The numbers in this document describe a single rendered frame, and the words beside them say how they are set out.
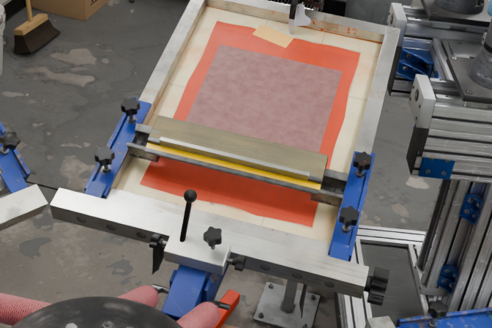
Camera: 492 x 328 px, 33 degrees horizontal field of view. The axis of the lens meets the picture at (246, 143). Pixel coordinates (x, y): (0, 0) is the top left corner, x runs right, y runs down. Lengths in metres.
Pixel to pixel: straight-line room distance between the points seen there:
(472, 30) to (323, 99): 0.71
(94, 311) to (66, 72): 3.42
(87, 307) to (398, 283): 1.99
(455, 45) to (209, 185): 1.04
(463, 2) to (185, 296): 1.38
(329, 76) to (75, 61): 2.72
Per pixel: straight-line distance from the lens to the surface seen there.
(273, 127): 2.05
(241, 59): 2.21
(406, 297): 3.08
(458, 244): 2.80
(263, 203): 1.90
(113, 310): 1.27
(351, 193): 1.88
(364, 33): 2.30
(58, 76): 4.58
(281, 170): 1.82
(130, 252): 3.38
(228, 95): 2.12
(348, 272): 1.71
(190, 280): 1.67
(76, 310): 1.27
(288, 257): 1.71
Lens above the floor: 2.19
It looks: 32 degrees down
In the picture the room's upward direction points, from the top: 8 degrees clockwise
